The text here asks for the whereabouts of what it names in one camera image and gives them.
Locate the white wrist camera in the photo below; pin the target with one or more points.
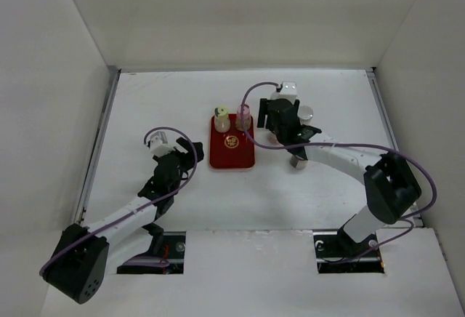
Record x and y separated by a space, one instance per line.
158 144
285 90

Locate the red label jar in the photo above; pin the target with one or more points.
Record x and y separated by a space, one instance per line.
272 139
298 163

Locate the pink cap condiment bottle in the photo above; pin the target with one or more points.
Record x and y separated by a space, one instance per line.
243 118

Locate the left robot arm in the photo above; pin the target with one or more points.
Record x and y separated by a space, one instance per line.
84 254

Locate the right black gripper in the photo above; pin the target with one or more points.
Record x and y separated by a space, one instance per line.
264 112

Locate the red lacquer tray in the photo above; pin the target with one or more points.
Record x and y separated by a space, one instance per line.
230 150

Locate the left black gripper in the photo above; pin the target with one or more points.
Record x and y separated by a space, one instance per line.
189 158

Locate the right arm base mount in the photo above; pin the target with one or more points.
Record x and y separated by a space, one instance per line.
336 253

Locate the tall silver cap spice bottle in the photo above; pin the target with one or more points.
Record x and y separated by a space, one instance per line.
305 114

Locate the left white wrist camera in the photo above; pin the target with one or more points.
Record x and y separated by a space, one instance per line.
158 144

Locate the yellow cap condiment bottle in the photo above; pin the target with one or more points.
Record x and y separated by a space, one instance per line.
221 119

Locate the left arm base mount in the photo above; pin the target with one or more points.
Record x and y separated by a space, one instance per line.
164 256

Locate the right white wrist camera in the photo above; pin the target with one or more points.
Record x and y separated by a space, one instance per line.
285 90

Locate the red label jar front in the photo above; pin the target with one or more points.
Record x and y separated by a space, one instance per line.
298 163

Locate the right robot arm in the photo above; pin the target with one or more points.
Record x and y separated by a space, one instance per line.
390 186

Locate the red label jar rear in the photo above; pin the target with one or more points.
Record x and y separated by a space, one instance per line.
272 139

